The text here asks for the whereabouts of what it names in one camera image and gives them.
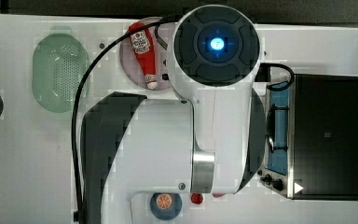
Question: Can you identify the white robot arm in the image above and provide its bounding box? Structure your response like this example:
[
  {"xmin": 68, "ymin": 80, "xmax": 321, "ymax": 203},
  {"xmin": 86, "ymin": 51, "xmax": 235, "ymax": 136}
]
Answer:
[{"xmin": 78, "ymin": 5, "xmax": 265, "ymax": 224}]

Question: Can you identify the pink round plate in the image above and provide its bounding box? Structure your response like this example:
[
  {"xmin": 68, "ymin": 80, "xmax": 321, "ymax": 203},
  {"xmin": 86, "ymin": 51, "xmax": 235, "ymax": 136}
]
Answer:
[{"xmin": 119, "ymin": 23, "xmax": 175, "ymax": 91}]

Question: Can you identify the red ketchup bottle toy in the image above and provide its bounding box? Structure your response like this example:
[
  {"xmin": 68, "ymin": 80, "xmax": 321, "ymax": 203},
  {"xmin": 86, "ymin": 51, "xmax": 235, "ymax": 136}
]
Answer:
[{"xmin": 128, "ymin": 22, "xmax": 158, "ymax": 90}]

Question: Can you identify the small red strawberry toy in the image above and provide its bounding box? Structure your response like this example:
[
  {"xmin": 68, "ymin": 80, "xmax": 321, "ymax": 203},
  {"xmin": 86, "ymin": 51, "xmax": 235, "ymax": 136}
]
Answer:
[{"xmin": 190, "ymin": 193, "xmax": 203, "ymax": 204}]

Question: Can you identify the orange slice toy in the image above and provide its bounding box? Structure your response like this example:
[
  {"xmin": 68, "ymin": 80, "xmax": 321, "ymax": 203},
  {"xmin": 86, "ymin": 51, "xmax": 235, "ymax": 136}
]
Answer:
[{"xmin": 156, "ymin": 194, "xmax": 172, "ymax": 210}]

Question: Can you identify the large red strawberry toy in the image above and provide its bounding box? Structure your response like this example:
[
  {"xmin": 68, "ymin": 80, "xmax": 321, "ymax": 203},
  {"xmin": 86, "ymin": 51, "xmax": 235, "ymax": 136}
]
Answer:
[{"xmin": 213, "ymin": 193, "xmax": 226, "ymax": 198}]

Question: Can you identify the blue bowl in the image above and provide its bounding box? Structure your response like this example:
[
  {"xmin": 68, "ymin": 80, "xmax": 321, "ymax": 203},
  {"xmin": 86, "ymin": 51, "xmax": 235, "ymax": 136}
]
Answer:
[{"xmin": 150, "ymin": 193, "xmax": 183, "ymax": 220}]

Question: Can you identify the green perforated colander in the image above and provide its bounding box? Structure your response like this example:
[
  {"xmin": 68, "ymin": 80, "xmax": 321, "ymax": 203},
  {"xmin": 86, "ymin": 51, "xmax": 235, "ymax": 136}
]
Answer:
[{"xmin": 32, "ymin": 26, "xmax": 90, "ymax": 113}]

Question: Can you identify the black toaster oven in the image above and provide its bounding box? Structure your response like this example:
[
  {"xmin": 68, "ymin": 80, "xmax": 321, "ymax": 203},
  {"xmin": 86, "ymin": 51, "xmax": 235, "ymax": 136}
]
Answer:
[{"xmin": 257, "ymin": 75, "xmax": 358, "ymax": 201}]

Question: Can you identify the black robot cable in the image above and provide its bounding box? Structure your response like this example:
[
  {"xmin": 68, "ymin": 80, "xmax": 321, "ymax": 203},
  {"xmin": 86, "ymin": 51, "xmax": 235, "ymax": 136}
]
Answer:
[{"xmin": 71, "ymin": 14, "xmax": 184, "ymax": 223}]

